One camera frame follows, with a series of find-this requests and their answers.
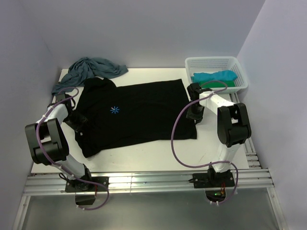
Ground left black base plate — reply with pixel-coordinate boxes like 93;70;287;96
65;176;109;193

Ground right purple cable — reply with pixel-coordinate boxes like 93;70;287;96
170;80;239;206

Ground aluminium rail frame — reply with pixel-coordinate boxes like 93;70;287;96
12;67;288;230

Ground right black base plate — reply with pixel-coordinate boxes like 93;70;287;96
189;170;235;188

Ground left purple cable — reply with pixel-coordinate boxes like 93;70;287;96
35;86;110;211

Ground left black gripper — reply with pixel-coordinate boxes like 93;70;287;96
63;110;89;133

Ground purple cable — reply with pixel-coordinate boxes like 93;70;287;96
35;86;110;211
170;80;239;206

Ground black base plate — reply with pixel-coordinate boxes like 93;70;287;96
65;176;109;193
189;170;235;188

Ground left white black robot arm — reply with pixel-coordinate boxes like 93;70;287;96
25;92;94;191

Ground white plastic basket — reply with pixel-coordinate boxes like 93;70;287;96
185;57;248;94

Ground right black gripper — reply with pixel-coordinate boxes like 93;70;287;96
187;101;206;124

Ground rolled turquoise t shirt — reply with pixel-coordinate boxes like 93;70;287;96
191;70;237;82

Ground rolled green t shirt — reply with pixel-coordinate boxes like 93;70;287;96
200;80;235;88

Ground grey blue crumpled t shirt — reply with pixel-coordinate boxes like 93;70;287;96
52;57;129;95

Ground black t shirt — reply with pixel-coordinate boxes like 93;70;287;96
75;78;197;158

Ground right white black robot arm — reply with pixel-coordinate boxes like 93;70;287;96
186;83;251;187

